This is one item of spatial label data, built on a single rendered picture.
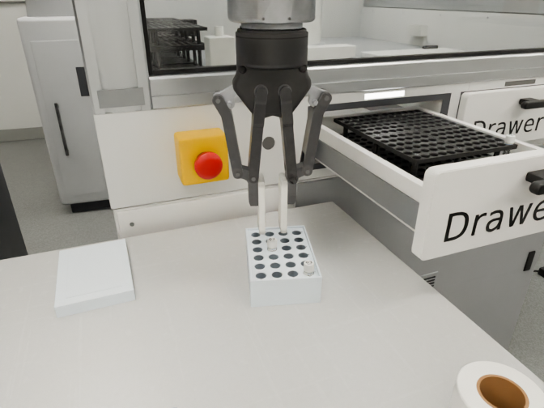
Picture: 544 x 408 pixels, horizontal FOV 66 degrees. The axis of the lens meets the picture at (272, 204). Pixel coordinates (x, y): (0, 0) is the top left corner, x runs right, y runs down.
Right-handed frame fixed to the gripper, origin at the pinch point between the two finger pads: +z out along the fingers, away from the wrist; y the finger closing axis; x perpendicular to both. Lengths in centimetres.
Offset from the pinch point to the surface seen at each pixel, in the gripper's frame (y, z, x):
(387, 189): 15.2, -0.6, 1.6
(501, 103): 47, -4, 30
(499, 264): 61, 37, 36
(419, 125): 26.3, -4.0, 18.6
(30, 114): -168, 65, 316
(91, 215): -83, 86, 168
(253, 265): -2.6, 6.5, -3.4
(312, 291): 4.1, 8.2, -7.1
